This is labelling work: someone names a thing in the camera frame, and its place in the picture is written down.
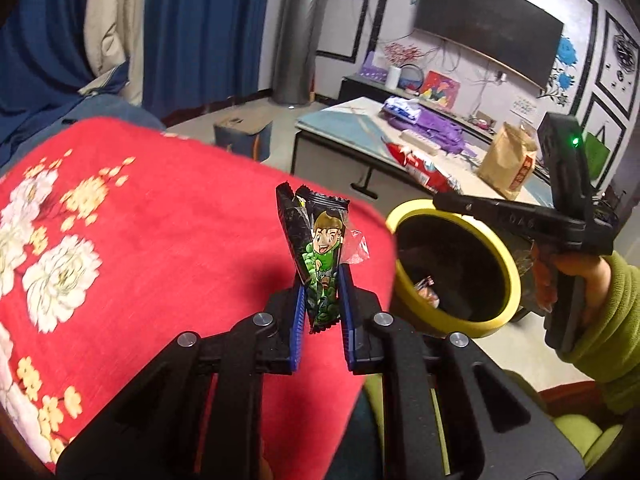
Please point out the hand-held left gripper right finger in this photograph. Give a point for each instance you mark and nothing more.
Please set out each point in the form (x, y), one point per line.
(348, 330)

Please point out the yellow rimmed black bin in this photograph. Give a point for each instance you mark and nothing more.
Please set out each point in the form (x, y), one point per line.
(450, 325)

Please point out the white wall adapter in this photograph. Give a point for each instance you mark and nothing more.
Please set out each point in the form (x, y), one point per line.
(501, 77)

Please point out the black wall television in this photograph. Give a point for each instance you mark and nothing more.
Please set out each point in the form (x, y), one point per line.
(490, 20)

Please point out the purple cloth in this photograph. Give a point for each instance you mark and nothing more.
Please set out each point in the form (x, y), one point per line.
(440, 125)

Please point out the person's green clothing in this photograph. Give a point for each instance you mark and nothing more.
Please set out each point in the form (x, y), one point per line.
(585, 435)

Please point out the purple box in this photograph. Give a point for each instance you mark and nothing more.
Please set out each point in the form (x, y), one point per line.
(374, 70)

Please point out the blue curtain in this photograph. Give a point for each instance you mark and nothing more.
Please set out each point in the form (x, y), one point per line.
(200, 35)
(40, 60)

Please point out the brown paper bag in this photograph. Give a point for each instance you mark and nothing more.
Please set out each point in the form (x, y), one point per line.
(507, 160)

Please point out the pink flower bouquet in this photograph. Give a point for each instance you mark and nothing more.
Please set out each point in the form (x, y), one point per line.
(400, 52)

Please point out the green bag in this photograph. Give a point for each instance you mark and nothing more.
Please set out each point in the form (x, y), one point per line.
(597, 155)

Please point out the round desk ornament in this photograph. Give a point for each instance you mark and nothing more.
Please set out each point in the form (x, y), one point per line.
(412, 85)

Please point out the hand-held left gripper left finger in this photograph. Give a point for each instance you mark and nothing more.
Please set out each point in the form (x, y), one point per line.
(299, 330)

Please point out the marble top coffee table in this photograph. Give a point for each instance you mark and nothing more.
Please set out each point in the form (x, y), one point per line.
(340, 125)

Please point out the colourful painting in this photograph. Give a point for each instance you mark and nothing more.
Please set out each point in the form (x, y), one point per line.
(439, 91)

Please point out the person's right forearm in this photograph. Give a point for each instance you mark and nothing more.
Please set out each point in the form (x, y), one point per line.
(617, 340)

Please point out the beige curtain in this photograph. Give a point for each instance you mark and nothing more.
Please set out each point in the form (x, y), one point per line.
(117, 20)

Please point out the person's right hand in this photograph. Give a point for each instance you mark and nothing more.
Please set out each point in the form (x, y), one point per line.
(595, 280)

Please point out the dark low stool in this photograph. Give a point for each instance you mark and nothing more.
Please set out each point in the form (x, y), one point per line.
(240, 135)

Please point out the clear red candy wrapper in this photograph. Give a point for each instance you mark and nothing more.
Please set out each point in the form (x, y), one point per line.
(357, 247)

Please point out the blue bed sheet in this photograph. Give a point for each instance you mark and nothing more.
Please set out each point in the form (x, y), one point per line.
(100, 110)

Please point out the silver tower air conditioner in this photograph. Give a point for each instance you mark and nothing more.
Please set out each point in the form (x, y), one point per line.
(300, 35)

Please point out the white wall note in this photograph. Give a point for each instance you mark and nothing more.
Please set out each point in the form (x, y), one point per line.
(522, 107)

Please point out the red floral blanket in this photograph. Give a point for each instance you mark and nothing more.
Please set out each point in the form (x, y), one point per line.
(175, 240)

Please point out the white vase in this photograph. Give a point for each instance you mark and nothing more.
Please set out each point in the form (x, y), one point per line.
(393, 76)

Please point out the black green cartoon wrapper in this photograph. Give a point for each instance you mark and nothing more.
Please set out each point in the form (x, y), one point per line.
(322, 255)

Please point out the white power strip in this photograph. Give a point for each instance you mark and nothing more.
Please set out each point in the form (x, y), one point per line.
(420, 141)

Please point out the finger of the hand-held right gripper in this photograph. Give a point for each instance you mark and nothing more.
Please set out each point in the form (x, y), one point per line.
(470, 208)

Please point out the pink purple snack wrapper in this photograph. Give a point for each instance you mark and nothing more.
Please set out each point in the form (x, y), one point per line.
(427, 292)

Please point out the blue white tissue pack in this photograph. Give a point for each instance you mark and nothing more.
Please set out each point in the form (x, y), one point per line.
(400, 107)

